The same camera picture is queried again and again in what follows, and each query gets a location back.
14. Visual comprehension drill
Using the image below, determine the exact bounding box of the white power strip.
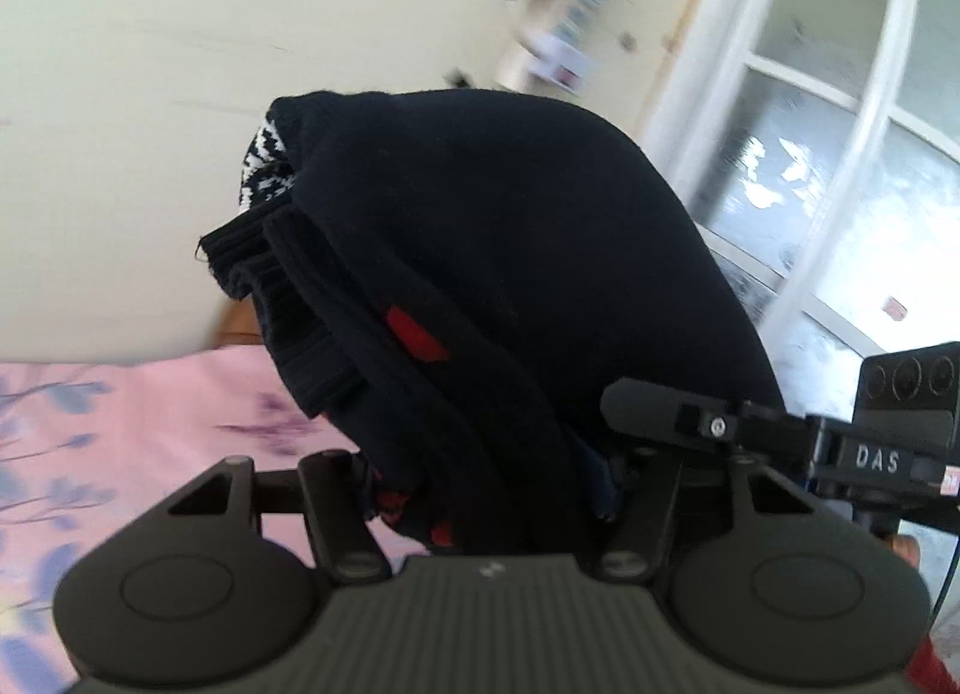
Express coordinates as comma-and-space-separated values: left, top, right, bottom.
493, 0, 625, 96

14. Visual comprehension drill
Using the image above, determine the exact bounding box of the pink printed bed sheet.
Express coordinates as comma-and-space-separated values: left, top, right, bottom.
0, 347, 370, 694

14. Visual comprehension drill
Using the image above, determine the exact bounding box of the wooden headboard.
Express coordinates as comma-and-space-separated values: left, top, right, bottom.
212, 302, 265, 351

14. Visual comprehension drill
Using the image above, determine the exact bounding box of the white framed window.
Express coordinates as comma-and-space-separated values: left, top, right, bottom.
651, 0, 960, 396

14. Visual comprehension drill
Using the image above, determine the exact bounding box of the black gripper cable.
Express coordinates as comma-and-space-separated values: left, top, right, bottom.
928, 535, 960, 624

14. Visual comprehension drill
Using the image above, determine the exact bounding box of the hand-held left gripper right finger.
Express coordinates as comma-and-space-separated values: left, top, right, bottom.
598, 455, 812, 585

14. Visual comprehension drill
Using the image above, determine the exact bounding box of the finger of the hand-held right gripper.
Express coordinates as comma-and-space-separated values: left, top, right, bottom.
599, 377, 812, 471

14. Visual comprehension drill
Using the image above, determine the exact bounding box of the dark patterned knit sweater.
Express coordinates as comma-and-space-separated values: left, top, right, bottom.
196, 88, 788, 560

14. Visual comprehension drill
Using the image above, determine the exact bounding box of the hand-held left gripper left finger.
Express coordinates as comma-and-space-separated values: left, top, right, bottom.
168, 449, 392, 585

